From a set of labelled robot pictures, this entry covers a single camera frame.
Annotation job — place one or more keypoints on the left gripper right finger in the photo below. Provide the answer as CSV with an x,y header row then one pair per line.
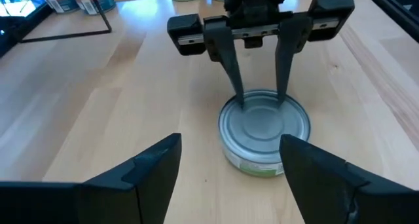
x,y
343,197

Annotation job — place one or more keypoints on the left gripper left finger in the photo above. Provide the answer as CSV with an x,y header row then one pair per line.
x,y
98,197

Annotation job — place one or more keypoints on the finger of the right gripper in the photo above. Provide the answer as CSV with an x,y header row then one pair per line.
x,y
291,37
221,40

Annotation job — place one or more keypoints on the wooden shelf black metal frame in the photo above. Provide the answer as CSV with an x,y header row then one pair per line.
x,y
99,11

